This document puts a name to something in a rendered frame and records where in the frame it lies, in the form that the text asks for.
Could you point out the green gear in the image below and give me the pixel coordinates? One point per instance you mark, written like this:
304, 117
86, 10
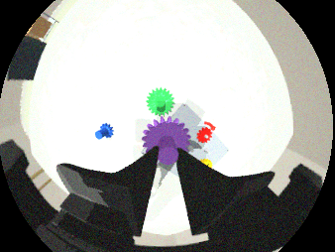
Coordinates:
160, 101

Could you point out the red gear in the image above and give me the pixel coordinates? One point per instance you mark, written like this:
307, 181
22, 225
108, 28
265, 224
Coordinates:
201, 135

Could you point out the red curved arrow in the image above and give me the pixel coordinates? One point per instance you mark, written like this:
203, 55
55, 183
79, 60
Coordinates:
212, 127

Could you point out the yellow gear with black stripe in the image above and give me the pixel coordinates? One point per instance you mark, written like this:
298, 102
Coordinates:
206, 162

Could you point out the purple gear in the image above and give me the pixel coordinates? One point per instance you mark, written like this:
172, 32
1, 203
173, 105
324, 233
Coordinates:
168, 135

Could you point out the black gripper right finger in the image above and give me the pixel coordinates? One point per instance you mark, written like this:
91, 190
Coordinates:
208, 193

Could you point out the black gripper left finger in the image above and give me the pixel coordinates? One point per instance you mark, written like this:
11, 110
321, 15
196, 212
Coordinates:
127, 190

